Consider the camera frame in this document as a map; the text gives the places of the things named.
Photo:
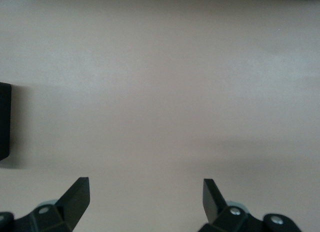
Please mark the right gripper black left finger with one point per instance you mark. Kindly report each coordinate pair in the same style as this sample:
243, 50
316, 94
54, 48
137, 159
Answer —
75, 199

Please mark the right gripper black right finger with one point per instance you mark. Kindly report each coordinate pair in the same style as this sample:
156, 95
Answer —
212, 204

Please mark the black rectangular plastic box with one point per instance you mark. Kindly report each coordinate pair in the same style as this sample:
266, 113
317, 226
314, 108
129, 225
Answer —
5, 122

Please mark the brown table cover sheet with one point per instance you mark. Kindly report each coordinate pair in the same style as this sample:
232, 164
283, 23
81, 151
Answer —
160, 92

